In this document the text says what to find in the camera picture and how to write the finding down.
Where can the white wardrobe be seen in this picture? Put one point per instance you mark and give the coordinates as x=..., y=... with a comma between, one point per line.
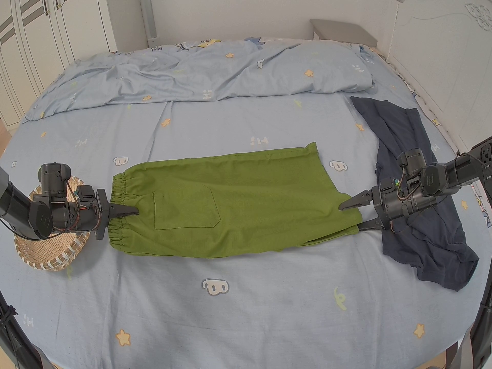
x=46, y=44

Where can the grey wall pipe casing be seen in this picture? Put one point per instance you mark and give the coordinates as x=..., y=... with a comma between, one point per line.
x=148, y=6

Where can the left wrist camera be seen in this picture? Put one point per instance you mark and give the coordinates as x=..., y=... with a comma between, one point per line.
x=86, y=194

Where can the pale blue quilt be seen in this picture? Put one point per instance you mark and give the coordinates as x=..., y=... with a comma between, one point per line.
x=230, y=79

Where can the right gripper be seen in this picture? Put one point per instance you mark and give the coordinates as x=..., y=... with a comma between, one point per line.
x=403, y=206

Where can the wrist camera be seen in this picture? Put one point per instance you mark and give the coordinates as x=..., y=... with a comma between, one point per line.
x=86, y=194
x=388, y=188

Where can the round woven basket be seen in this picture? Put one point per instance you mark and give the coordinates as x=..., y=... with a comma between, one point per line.
x=50, y=252

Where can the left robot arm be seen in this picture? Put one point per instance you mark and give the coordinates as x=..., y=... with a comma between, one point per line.
x=42, y=217

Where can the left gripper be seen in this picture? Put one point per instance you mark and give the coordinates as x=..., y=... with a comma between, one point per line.
x=100, y=221

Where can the grey bedside table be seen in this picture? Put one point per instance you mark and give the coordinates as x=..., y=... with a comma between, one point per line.
x=338, y=31

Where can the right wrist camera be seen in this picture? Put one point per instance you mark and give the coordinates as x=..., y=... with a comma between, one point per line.
x=388, y=188

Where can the dark blue garment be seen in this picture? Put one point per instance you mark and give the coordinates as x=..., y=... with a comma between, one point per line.
x=407, y=129

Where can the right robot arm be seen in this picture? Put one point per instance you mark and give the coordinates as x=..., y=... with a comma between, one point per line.
x=461, y=169

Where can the green shorts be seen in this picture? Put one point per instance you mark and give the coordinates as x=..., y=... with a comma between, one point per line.
x=250, y=206

